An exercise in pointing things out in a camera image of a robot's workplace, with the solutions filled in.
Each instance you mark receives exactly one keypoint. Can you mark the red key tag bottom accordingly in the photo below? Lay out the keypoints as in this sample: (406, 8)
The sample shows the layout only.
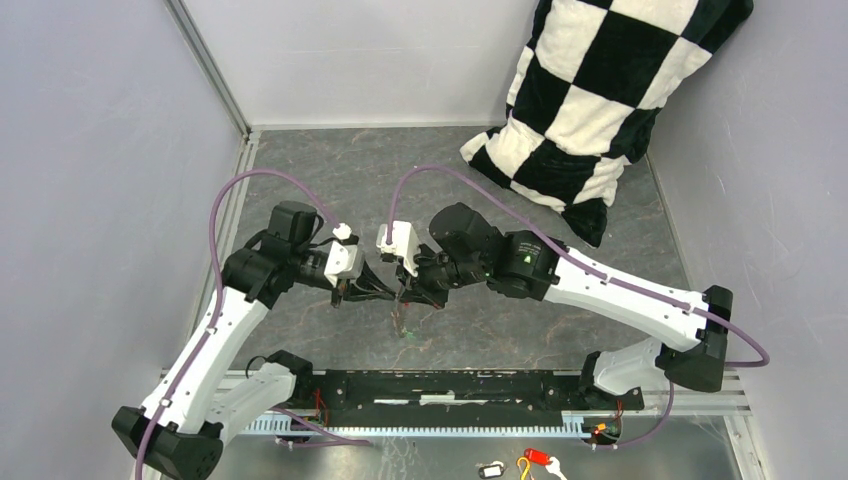
(537, 457)

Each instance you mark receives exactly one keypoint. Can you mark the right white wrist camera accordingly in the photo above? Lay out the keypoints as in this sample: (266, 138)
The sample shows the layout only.
(400, 241)

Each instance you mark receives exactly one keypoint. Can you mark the black white checkered blanket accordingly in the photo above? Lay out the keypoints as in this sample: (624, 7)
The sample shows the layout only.
(588, 87)

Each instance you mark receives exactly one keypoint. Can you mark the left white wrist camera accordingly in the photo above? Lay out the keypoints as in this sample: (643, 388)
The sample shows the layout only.
(345, 260)

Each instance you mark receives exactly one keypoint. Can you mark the yellow carabiner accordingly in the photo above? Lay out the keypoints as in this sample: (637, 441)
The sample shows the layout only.
(524, 466)

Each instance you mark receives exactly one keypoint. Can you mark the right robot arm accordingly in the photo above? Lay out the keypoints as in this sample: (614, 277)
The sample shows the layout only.
(686, 341)

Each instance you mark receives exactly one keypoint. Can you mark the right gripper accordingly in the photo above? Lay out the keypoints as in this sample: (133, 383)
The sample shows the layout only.
(419, 289)

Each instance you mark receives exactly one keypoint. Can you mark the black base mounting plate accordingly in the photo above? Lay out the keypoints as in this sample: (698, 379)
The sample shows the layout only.
(451, 398)

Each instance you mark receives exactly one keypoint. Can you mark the red key tag with keyring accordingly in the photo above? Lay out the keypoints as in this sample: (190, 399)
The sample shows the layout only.
(397, 317)

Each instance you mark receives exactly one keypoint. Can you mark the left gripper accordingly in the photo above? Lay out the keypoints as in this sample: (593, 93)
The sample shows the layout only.
(366, 279)

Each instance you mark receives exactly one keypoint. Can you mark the white slotted cable duct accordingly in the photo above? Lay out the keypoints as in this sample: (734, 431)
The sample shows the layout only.
(277, 424)

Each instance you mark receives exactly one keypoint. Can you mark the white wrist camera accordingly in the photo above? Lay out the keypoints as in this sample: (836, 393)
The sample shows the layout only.
(400, 241)
(345, 260)

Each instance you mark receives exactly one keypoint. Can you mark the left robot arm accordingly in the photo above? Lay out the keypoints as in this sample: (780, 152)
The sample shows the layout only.
(182, 427)

